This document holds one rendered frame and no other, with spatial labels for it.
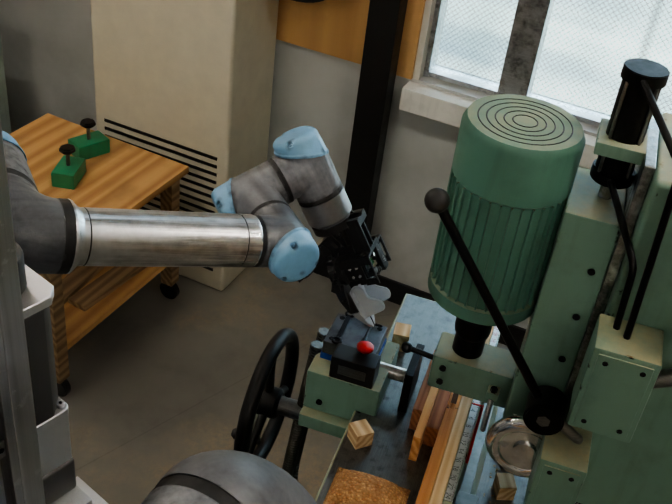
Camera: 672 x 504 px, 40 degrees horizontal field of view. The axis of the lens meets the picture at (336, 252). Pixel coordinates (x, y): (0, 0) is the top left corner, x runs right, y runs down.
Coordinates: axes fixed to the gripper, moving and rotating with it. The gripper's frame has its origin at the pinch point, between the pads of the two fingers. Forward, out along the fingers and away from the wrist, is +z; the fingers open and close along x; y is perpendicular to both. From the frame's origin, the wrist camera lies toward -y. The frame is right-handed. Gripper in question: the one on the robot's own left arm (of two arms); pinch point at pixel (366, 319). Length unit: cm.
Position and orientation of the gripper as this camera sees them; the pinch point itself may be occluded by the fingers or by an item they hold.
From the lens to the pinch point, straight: 159.1
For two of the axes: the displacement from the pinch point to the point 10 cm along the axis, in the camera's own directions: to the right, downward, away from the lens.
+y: 8.7, -1.7, -4.6
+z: 3.8, 8.3, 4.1
